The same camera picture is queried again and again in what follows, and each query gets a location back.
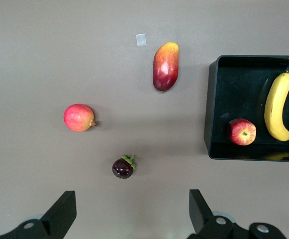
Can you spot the red pomegranate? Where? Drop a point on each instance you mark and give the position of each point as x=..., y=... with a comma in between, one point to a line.
x=78, y=118

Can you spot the dark purple mangosteen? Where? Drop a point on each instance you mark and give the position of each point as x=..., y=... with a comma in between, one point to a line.
x=122, y=169

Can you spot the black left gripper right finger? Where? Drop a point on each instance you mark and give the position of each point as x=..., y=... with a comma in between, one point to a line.
x=201, y=214

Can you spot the red yellow mango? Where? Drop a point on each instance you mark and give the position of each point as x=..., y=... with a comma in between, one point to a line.
x=165, y=69

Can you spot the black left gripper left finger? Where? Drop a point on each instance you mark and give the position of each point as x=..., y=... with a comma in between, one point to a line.
x=57, y=219

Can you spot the black plastic box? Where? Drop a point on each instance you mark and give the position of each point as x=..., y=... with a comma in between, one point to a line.
x=233, y=87

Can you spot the yellow banana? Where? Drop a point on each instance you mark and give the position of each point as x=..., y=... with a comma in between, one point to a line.
x=276, y=107

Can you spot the red yellow apple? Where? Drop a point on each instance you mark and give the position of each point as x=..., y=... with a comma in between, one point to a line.
x=241, y=132

